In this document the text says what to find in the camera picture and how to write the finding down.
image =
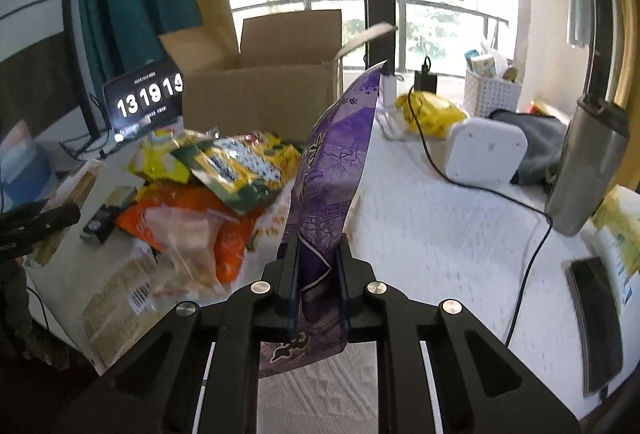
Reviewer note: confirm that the purple snack bag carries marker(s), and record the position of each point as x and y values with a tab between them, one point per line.
330	153

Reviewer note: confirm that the black tablet with clock display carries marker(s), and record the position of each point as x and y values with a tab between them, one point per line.
145	98

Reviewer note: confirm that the green white carton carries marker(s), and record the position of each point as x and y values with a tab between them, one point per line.
485	66

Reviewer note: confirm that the black charger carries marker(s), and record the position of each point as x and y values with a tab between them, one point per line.
425	81

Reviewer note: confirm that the yellow tissue pack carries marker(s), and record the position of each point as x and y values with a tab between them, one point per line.
620	224

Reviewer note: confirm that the steel thermos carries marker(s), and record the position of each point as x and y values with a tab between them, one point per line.
585	163

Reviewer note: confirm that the black smartphone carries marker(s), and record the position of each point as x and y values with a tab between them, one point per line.
595	324

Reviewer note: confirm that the black balcony railing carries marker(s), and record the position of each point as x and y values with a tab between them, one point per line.
450	6

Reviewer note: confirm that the blue white pack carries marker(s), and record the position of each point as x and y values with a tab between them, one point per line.
25	168

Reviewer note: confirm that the white lattice basket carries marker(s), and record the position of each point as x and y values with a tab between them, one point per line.
487	93

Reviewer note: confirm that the orange snack packet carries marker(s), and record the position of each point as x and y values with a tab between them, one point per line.
150	214

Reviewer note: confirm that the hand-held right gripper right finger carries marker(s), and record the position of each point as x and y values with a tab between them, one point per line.
345	294

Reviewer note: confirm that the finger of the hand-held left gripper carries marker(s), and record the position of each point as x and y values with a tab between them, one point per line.
50	219

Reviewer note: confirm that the light blue pouch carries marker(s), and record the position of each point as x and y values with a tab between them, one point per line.
471	56

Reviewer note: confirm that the yellow plastic bag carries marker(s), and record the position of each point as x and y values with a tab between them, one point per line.
435	113

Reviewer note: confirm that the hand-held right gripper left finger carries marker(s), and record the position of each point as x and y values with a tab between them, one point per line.
287	294

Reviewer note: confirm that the small black object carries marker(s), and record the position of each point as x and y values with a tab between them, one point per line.
100	224

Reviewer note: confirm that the white device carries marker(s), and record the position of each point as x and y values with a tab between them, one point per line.
485	148

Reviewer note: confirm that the grey cloth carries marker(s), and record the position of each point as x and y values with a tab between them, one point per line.
540	138

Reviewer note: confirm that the yellow green snack packet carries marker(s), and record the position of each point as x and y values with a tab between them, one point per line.
235	168

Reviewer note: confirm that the black door frame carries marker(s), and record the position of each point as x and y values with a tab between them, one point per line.
597	13

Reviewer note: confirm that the brown cardboard box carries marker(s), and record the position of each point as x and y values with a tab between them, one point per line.
260	88

